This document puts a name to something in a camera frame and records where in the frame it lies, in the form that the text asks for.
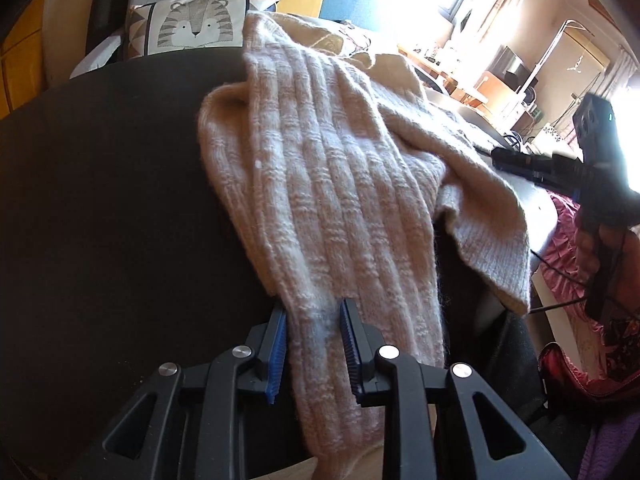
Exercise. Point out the tiger print cushion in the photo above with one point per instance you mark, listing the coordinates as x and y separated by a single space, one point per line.
195 25

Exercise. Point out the pink ruffled cloth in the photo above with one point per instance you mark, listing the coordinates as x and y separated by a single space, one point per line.
567 230

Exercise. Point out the black rolled mat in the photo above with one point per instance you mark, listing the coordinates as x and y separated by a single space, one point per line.
112 0

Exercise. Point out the black monitor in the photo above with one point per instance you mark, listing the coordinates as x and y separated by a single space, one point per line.
510 67

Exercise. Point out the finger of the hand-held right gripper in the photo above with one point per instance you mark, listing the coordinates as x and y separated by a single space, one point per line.
530 165

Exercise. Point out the person's purple garment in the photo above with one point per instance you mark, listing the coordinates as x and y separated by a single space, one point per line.
615 455

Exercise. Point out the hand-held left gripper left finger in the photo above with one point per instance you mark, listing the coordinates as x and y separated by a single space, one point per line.
276 355

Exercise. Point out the person's red jacket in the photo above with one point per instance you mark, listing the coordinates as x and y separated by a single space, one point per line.
575 375

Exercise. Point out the person's right hand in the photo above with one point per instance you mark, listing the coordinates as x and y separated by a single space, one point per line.
627 270

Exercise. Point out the cream knit sweater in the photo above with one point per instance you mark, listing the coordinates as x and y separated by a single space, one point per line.
325 185

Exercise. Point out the wooden desk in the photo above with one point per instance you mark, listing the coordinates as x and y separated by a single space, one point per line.
440 72

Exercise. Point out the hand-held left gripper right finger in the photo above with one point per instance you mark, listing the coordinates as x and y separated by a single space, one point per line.
350 345

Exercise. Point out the wooden wardrobe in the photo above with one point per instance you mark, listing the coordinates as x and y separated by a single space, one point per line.
20 50

